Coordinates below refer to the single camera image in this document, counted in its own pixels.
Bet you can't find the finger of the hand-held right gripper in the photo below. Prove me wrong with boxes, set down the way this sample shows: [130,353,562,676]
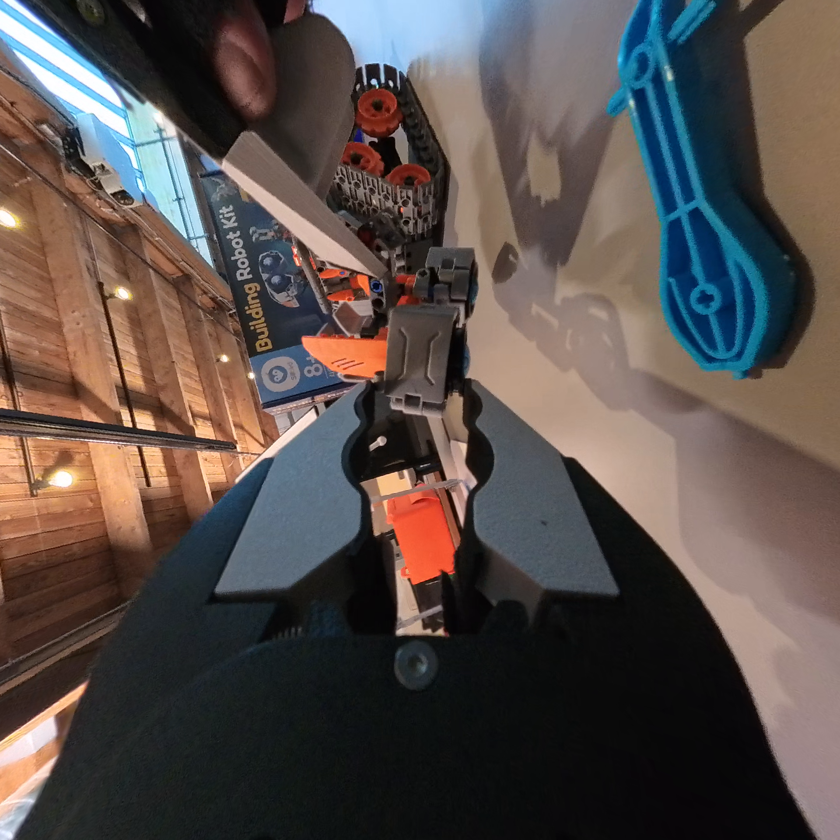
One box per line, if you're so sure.
[221,129,392,283]
[269,14,359,195]

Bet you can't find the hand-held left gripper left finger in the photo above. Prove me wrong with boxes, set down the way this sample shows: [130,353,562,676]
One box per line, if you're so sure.
[213,389,384,605]

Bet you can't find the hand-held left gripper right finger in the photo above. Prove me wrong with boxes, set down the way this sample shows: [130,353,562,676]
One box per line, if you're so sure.
[462,381,618,613]

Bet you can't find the grey orange tracked toy robot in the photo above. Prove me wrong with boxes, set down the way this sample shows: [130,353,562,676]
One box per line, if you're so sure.
[322,63,454,283]

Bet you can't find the grey orange toy robot arm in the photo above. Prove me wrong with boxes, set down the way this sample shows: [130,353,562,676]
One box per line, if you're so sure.
[374,434,467,592]
[302,305,476,421]

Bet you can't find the person's right hand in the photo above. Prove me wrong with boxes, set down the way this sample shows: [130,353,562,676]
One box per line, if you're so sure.
[210,0,283,119]

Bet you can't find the blue robot kit box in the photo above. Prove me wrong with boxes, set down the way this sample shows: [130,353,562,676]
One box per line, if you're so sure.
[197,171,362,410]

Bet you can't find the blue plastic brick separator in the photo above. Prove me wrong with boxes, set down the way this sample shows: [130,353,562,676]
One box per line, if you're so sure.
[607,0,802,382]

